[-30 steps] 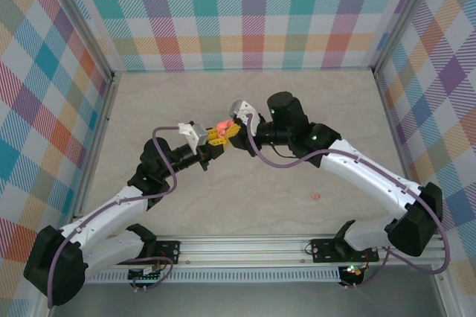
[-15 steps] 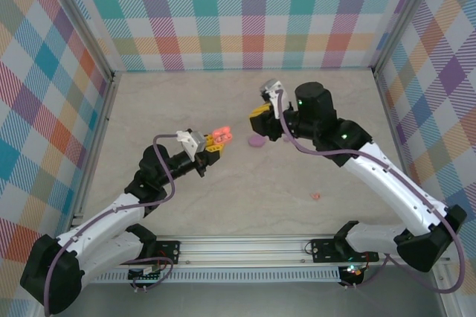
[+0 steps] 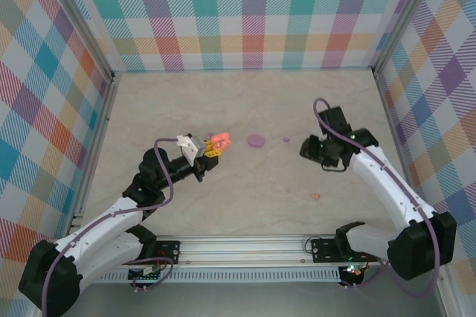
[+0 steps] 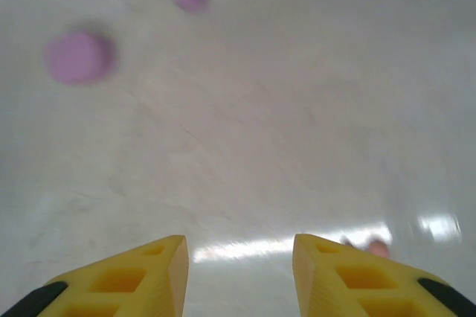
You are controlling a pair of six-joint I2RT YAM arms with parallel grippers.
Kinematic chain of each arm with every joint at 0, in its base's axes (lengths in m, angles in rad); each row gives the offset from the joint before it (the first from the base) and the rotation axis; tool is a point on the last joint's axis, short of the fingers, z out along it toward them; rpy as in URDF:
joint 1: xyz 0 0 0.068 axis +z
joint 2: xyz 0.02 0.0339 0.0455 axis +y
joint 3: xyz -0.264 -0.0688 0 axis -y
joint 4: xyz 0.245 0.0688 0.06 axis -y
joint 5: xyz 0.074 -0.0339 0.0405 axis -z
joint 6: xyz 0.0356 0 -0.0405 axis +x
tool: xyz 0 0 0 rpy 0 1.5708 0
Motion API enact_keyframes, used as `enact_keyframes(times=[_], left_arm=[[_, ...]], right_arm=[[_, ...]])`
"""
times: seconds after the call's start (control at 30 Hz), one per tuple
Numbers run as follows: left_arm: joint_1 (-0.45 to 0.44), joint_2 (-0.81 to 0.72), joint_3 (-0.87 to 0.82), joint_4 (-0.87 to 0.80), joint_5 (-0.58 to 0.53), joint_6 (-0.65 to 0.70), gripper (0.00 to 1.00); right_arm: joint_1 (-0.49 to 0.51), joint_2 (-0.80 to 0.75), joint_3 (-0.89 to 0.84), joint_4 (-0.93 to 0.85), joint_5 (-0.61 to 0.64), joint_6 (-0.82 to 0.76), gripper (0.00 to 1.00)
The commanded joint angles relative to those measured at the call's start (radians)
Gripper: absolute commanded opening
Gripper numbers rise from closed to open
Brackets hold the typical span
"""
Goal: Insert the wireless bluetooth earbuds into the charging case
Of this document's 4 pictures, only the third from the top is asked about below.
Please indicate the salmon pink charging case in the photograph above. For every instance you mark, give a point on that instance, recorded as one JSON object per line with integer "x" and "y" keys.
{"x": 222, "y": 140}

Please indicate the small orange earbud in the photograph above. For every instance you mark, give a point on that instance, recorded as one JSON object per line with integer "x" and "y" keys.
{"x": 315, "y": 195}

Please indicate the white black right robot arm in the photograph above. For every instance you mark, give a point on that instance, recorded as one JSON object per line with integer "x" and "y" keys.
{"x": 386, "y": 187}

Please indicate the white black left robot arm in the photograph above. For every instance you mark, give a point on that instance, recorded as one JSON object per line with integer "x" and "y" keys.
{"x": 104, "y": 220}

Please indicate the purple oval charging case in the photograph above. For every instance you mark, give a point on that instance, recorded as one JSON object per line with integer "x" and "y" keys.
{"x": 256, "y": 140}

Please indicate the green circuit board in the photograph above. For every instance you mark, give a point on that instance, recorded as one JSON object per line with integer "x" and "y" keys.
{"x": 145, "y": 275}

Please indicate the circuit board with orange part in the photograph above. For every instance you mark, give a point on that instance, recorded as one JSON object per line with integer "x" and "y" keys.
{"x": 354, "y": 271}

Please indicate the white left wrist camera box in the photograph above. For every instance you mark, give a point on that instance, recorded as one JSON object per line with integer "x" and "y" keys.
{"x": 191, "y": 149}

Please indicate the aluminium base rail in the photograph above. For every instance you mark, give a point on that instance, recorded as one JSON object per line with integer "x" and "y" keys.
{"x": 245, "y": 250}

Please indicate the aluminium frame post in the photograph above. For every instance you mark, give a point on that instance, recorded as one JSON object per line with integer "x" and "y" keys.
{"x": 402, "y": 15}
{"x": 83, "y": 15}

